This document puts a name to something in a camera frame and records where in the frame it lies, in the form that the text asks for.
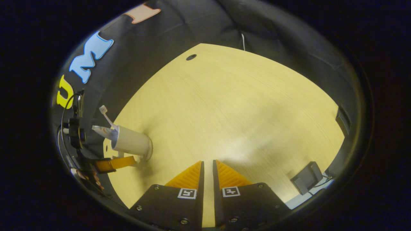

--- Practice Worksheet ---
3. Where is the black backdrop cloth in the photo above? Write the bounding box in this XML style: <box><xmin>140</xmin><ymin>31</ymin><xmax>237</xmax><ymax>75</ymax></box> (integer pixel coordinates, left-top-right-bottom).
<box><xmin>51</xmin><ymin>0</ymin><xmax>363</xmax><ymax>180</ymax></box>

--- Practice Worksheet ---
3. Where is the white cup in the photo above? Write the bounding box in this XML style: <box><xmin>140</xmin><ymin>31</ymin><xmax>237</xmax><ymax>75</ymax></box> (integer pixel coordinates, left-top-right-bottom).
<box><xmin>111</xmin><ymin>125</ymin><xmax>152</xmax><ymax>159</ymax></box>

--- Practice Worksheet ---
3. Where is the white toothbrush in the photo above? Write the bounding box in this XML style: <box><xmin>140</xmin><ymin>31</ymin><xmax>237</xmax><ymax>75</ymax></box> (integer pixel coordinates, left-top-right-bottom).
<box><xmin>99</xmin><ymin>105</ymin><xmax>118</xmax><ymax>131</ymax></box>

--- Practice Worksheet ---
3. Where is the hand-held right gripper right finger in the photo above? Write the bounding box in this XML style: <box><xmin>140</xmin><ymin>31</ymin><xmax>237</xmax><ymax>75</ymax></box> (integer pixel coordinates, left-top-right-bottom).
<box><xmin>212</xmin><ymin>159</ymin><xmax>291</xmax><ymax>231</ymax></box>

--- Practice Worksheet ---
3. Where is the light wooden desktop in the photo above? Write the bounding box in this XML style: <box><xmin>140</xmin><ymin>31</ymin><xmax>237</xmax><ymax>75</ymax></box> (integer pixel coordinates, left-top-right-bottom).
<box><xmin>103</xmin><ymin>43</ymin><xmax>345</xmax><ymax>227</ymax></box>

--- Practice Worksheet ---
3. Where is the black box device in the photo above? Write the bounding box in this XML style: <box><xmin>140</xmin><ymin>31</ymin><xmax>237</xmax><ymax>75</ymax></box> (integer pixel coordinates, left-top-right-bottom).
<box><xmin>291</xmin><ymin>161</ymin><xmax>323</xmax><ymax>195</ymax></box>

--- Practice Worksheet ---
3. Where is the white toothpaste tube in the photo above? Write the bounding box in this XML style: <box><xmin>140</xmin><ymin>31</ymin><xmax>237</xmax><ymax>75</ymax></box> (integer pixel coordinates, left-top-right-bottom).
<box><xmin>92</xmin><ymin>125</ymin><xmax>118</xmax><ymax>140</ymax></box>

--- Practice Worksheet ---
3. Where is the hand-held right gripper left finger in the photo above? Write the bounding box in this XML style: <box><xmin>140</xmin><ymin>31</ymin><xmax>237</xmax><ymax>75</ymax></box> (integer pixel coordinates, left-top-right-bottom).
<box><xmin>128</xmin><ymin>160</ymin><xmax>205</xmax><ymax>231</ymax></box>

